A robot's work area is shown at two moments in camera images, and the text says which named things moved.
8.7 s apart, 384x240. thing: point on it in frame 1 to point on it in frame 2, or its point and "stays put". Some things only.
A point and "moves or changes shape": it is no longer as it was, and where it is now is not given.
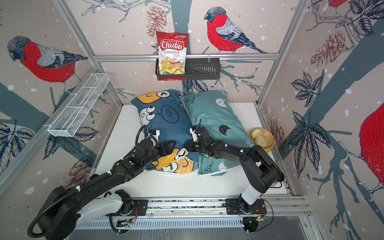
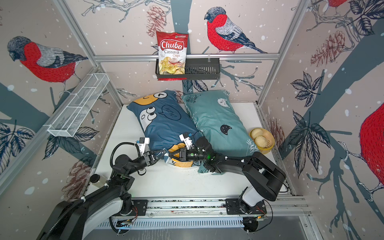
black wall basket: [196, 68] stays put
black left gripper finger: [172, 144] to [160, 154]
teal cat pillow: [214, 111] stays put
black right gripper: [189, 146] to [183, 155]
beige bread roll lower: [262, 141] stays put
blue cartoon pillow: [164, 117] moves or changes shape
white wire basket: [70, 117] stays put
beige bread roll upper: [255, 132] stays put
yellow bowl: [268, 135] stays put
